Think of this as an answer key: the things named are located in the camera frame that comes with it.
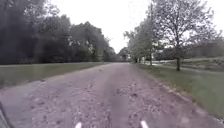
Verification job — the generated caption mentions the robot's own part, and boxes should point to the robot's own part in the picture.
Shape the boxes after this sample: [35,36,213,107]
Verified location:
[140,120,150,128]
[74,121,83,128]

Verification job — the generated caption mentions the grass strip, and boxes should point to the grass strip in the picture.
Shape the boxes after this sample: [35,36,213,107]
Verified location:
[0,61,111,89]

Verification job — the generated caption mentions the grey gravel path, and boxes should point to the grey gravel path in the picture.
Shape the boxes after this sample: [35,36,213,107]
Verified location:
[0,62,224,128]

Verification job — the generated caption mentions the grass verge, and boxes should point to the grass verge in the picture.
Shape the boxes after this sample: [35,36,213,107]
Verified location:
[134,57,224,120]

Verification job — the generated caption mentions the row of trees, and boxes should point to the row of trees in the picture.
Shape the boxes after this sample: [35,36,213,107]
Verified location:
[117,17,158,65]

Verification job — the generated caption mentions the dark hedge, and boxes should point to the dark hedge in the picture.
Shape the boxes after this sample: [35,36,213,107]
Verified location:
[155,39,224,62]

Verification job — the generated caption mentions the wood of dark trees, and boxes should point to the wood of dark trees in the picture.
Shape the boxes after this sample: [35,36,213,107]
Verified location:
[0,0,118,66]

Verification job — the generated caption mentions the thin-trunked leafy tree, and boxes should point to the thin-trunked leafy tree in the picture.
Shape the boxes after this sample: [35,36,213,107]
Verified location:
[150,0,221,72]

